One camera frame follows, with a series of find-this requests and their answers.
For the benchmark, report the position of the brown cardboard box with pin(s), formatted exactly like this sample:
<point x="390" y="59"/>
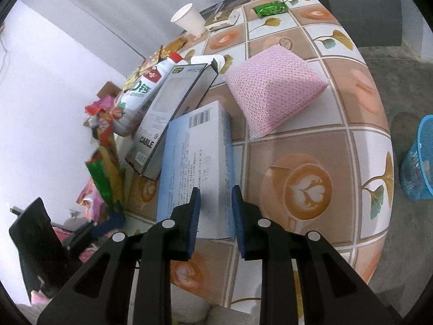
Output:
<point x="108" y="89"/>

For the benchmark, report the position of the gold snack packet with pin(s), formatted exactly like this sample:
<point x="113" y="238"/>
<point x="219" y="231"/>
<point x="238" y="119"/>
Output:
<point x="172" y="46"/>

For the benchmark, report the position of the grey curtain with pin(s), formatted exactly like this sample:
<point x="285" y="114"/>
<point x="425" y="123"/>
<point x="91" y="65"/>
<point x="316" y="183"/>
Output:
<point x="135" y="6"/>

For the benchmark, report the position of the blue mesh wastebasket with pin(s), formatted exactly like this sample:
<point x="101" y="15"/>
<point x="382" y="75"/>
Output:
<point x="416" y="169"/>

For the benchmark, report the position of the green foil snack bag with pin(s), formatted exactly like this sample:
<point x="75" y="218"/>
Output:
<point x="105" y="179"/>

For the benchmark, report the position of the grey cabinet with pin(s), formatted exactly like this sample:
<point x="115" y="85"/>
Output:
<point x="365" y="17"/>

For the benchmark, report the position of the small green packet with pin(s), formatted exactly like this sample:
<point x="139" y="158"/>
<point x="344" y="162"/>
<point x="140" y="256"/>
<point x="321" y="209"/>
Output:
<point x="270" y="9"/>

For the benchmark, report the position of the pink snack packet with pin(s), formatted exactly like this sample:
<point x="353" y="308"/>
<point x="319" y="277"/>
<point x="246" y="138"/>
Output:
<point x="89" y="199"/>

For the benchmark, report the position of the pink scouring cloth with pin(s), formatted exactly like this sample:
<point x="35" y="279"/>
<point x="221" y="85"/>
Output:
<point x="274" y="84"/>

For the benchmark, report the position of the small white card box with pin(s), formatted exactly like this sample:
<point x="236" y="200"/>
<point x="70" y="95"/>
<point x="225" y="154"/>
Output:
<point x="221" y="20"/>

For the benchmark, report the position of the light blue cardboard box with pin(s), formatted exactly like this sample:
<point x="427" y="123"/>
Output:
<point x="192" y="149"/>

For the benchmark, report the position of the white bottle red cap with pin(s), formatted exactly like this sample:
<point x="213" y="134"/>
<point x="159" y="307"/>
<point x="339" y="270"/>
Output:
<point x="135" y="101"/>

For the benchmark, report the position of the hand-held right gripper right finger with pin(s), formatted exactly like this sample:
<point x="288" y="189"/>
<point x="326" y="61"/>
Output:
<point x="238" y="223"/>

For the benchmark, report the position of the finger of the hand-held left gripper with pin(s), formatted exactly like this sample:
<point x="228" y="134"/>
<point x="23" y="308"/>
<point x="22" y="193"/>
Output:
<point x="108" y="226"/>

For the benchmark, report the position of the white paper cup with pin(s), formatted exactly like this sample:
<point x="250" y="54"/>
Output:
<point x="189" y="20"/>

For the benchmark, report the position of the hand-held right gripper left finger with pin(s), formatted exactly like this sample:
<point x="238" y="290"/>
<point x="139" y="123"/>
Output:
<point x="193" y="223"/>

